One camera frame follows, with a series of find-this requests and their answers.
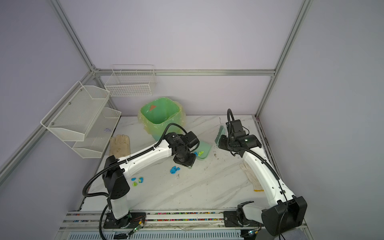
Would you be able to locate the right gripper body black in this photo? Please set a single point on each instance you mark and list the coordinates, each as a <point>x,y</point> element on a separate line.
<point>224,142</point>

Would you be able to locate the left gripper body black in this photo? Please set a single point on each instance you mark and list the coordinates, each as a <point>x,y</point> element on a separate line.
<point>185,159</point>

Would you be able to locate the green hand brush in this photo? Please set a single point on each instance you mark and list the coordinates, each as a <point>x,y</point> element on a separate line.
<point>222,131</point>

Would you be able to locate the green plastic dustpan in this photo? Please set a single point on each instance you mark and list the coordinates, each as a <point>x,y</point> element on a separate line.
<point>203,146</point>

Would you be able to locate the robot right arm white black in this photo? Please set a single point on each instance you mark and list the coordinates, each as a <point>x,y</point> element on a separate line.
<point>286,211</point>

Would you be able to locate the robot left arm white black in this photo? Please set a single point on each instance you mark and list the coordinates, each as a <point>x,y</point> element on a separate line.
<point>174,142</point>

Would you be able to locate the paper scraps cluster centre top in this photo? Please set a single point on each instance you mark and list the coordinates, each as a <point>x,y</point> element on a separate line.
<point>199,154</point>

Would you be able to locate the paper scraps cluster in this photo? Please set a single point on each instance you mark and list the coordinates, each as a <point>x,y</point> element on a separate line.
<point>199,154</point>
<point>137,181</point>

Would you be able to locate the paper scraps cluster far left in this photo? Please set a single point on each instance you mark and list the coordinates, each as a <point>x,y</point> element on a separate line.
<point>137,181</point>

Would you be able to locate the blue paper scrap centre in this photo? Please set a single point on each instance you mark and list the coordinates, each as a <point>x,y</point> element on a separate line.
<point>174,170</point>

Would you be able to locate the white knit glove right side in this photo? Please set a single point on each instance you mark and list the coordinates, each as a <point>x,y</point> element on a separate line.
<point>251,177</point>

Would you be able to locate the green trash bin with bag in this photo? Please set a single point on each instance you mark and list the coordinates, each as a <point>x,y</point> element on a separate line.
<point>158,114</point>

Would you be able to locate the beige glove left side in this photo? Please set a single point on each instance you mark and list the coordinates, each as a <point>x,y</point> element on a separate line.
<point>120,146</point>

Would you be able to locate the white mesh two-tier shelf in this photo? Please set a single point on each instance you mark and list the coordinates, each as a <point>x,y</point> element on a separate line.
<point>83,120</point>

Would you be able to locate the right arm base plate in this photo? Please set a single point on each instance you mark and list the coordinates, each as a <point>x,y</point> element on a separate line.
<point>231,219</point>

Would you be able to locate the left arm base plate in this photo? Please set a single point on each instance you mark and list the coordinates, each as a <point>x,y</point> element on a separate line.
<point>131,221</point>

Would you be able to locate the white wire basket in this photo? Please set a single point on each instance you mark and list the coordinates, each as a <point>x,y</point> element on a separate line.
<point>131,80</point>

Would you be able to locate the aluminium front rail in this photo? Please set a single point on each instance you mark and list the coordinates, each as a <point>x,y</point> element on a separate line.
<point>155,220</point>

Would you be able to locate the white slotted cable duct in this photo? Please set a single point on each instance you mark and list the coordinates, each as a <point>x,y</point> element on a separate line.
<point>177,235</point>

